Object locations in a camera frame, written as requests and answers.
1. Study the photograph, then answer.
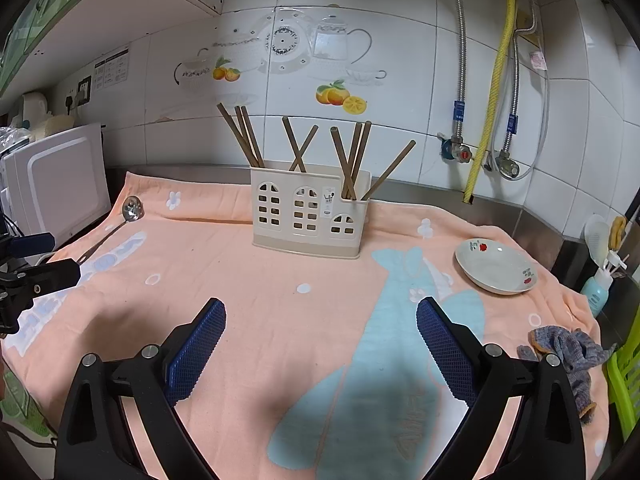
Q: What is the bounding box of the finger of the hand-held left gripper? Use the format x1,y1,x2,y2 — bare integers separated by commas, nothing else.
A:
5,232,56,261
2,260,82,312

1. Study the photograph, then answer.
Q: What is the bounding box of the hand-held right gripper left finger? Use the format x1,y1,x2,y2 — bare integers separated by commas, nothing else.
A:
57,296,228,480

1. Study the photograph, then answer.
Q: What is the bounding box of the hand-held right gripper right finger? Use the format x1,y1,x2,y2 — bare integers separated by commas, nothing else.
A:
415,296,587,480

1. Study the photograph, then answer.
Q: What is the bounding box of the steel slotted spoon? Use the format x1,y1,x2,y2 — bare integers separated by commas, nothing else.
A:
75,196,146,266

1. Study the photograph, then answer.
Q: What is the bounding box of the beige plastic utensil holder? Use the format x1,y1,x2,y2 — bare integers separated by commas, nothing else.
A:
250,166,372,261

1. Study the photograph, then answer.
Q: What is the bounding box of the bunch of wooden chopsticks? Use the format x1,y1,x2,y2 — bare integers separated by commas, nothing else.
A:
216,102,417,202

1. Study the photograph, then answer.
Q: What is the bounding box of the white microwave oven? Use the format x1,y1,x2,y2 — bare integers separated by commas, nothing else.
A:
0,122,112,251

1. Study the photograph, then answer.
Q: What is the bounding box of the green patterned cloth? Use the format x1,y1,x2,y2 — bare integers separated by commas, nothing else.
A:
0,375,56,446

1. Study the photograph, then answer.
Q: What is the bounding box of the white cherry-print dish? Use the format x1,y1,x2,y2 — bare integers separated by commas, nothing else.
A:
454,238,538,296

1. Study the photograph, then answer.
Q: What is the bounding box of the peach printed towel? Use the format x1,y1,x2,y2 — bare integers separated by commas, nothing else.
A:
0,170,610,480

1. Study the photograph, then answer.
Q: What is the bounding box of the clear plastic bag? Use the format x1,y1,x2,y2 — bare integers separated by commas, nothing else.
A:
0,125,28,158

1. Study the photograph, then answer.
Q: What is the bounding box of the beige plastic container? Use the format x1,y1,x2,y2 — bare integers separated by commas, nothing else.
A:
32,114,76,141

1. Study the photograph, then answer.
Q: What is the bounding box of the grey knitted cloth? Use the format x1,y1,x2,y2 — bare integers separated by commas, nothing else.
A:
517,327,618,423

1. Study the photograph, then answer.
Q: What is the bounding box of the beige electric kettle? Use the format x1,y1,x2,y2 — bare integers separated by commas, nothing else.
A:
17,91,51,128

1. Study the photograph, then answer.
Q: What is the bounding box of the blue spray bottle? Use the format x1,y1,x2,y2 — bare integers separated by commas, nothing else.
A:
580,255,631,318

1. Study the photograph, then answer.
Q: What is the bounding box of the green plastic basket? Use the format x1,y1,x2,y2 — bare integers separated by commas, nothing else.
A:
605,345,640,441

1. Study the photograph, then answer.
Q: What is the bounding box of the white rice paddle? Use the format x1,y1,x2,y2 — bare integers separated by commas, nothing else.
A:
584,214,612,266

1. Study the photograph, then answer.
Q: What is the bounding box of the metal water valve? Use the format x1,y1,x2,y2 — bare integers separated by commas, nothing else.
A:
436,132,475,165
492,149,522,181

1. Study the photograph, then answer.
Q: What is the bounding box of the yellow plastic utensil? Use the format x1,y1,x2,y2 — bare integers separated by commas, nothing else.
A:
609,216,627,251

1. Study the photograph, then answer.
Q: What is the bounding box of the large wall notice sticker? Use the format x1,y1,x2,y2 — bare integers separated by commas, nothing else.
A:
105,47,130,88

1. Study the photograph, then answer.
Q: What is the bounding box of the green wall cabinet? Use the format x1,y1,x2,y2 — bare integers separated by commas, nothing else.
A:
0,0,223,98

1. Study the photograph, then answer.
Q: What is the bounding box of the corrugated metal hose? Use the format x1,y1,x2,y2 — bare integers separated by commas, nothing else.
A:
433,0,469,141
500,0,540,158

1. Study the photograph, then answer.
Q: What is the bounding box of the thin white hose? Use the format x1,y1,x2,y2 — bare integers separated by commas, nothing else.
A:
515,7,552,181

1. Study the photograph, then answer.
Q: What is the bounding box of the yellow gas hose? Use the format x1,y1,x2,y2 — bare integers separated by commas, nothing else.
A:
462,0,517,206

